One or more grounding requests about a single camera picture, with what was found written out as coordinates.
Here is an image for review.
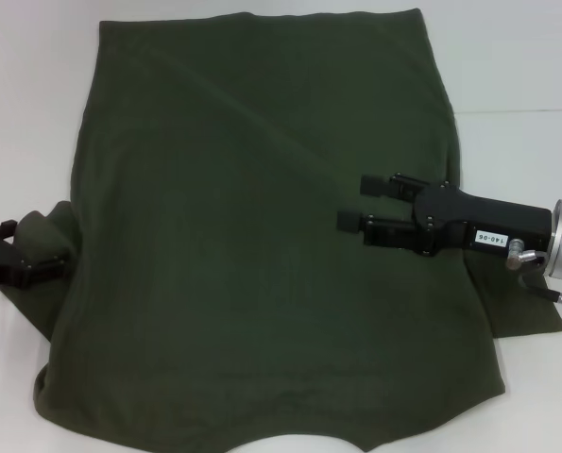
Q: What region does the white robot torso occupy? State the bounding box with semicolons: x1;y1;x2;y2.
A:
235;427;357;453

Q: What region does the dark green shirt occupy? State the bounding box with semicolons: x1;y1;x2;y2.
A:
0;7;562;453

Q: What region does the right arm cable with connector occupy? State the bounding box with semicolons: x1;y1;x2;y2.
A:
506;239;562;320

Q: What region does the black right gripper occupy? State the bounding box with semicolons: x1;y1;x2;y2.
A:
336;172;554;260

